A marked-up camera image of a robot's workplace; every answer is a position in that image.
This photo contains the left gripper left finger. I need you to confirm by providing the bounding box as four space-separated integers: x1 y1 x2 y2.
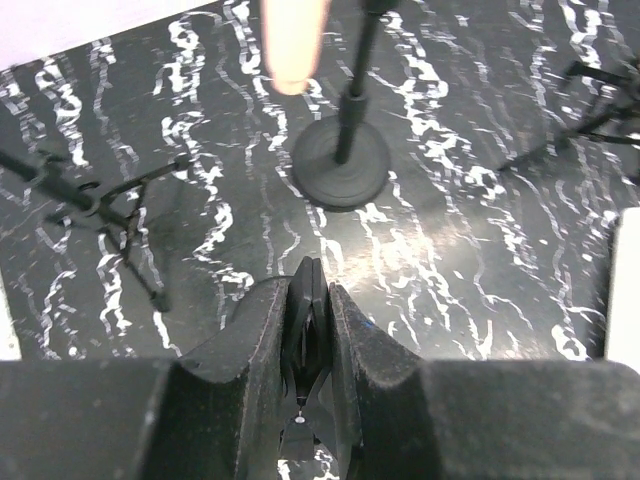
1 278 288 479

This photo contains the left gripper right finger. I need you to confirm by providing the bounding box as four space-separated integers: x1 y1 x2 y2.
329 285 639 479

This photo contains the black tripod clip stand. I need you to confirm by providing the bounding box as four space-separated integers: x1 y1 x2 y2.
1 148 192 313

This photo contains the white microphone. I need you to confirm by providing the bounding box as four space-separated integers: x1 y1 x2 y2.
605 207 639 372

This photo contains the pink microphone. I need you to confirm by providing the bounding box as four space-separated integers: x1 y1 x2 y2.
260 0 331 96

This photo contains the black shock mount tripod stand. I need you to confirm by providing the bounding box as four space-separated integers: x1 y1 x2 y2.
497 54 639 172

